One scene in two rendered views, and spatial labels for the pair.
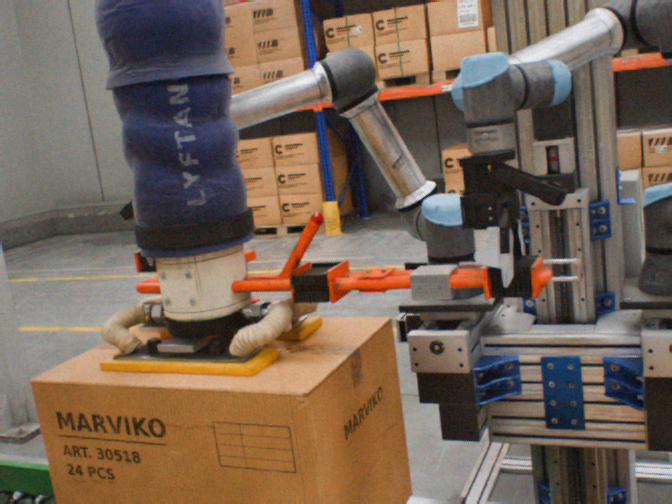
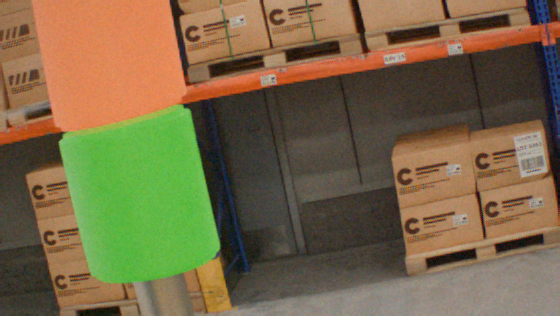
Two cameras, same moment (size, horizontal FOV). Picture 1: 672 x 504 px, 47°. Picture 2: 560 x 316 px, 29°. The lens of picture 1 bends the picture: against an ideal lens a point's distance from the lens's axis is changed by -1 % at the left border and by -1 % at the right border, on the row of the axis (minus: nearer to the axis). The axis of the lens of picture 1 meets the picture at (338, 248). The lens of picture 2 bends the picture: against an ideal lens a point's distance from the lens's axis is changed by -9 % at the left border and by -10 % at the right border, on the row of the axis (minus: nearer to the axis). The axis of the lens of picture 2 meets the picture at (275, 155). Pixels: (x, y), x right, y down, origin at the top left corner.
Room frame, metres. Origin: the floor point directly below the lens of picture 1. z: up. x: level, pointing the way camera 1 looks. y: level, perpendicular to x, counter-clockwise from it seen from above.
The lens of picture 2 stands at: (1.05, 1.31, 2.25)
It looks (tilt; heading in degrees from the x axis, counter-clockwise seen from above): 9 degrees down; 347
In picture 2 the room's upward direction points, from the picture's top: 12 degrees counter-clockwise
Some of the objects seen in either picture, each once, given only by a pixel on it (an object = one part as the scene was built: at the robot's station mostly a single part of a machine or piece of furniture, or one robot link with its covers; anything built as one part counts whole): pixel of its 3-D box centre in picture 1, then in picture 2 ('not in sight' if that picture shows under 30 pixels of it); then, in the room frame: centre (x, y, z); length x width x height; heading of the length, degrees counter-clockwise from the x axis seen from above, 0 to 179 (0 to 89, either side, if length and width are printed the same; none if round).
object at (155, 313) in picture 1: (210, 316); not in sight; (1.46, 0.27, 1.14); 0.34 x 0.25 x 0.06; 65
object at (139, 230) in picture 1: (196, 226); not in sight; (1.47, 0.27, 1.32); 0.23 x 0.23 x 0.04
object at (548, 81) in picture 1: (527, 85); not in sight; (1.29, -0.34, 1.51); 0.11 x 0.11 x 0.08; 28
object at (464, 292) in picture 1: (453, 271); not in sight; (1.82, -0.27, 1.09); 0.15 x 0.15 x 0.10
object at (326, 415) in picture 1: (231, 440); not in sight; (1.47, 0.26, 0.88); 0.60 x 0.40 x 0.40; 65
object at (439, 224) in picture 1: (447, 224); not in sight; (1.82, -0.27, 1.20); 0.13 x 0.12 x 0.14; 11
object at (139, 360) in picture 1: (186, 352); not in sight; (1.38, 0.31, 1.10); 0.34 x 0.10 x 0.05; 65
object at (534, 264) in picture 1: (514, 277); not in sight; (1.21, -0.27, 1.21); 0.08 x 0.07 x 0.05; 65
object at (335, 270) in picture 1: (320, 281); not in sight; (1.36, 0.04, 1.21); 0.10 x 0.08 x 0.06; 155
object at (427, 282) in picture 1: (435, 282); not in sight; (1.27, -0.16, 1.20); 0.07 x 0.07 x 0.04; 65
